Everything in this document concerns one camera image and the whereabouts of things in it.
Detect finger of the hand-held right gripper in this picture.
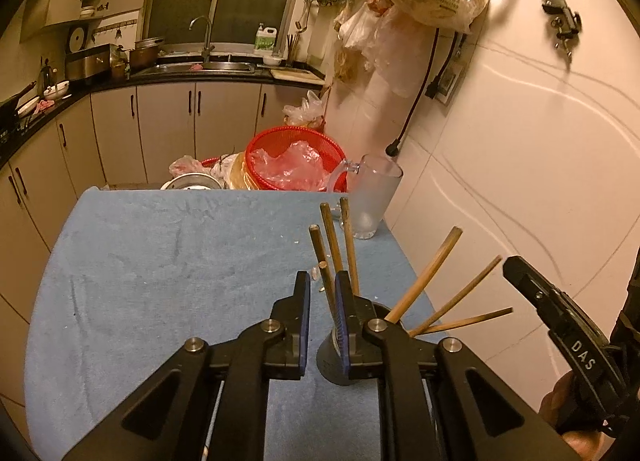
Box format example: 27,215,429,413
502,255,573,342

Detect black power cable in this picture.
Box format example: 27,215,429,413
384,28,442,158

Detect crumpled clear plastic bag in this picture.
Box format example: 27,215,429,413
168,154,207,178

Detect steel kitchen faucet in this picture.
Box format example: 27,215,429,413
189,15,214,65

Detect black kitchen countertop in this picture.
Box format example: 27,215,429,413
0,66,327,168

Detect steel kitchen sink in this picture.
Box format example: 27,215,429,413
131,60,257,78

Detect clear hanging plastic bags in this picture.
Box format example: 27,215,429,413
331,0,437,98

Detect black wok with lid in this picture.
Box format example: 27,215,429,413
0,81,38,118

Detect person's right hand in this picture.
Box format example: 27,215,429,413
539,371,602,458

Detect stack of yellow flatbreads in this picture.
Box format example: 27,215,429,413
228,151,252,190

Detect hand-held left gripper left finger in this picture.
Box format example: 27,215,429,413
62,270,312,461

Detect grey cabinets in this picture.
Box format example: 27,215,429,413
0,81,327,394
20,0,152,45

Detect grey upper cabinets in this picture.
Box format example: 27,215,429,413
20,0,152,45

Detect frosted glass pitcher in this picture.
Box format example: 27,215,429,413
327,154,404,241

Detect round kitchen scale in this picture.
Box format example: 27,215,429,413
66,24,89,55

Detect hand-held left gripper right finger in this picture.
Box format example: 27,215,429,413
334,270,581,461

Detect metal basin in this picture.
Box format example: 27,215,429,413
160,172,224,191

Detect green detergent bottle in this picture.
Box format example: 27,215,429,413
253,23,278,55

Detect silver countertop appliance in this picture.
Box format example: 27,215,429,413
64,43,113,83

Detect dark kettle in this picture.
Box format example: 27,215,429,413
37,58,58,88

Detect cutting board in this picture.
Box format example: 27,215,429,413
269,68,327,83

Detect plastic bag by cabinet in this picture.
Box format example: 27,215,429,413
281,90,327,130

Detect white shallow bowl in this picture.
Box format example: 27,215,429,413
42,82,72,102

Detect wall socket with plug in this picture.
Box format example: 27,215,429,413
424,32,469,105

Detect red plastic colander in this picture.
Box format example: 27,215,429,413
245,126,349,193

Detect steel pot by sink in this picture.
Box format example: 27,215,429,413
128,37,167,70

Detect blue towel mat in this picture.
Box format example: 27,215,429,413
25,186,437,461

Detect grey lower cabinets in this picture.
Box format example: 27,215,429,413
0,81,327,394

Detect dark grey utensil holder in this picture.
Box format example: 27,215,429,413
315,297,408,387

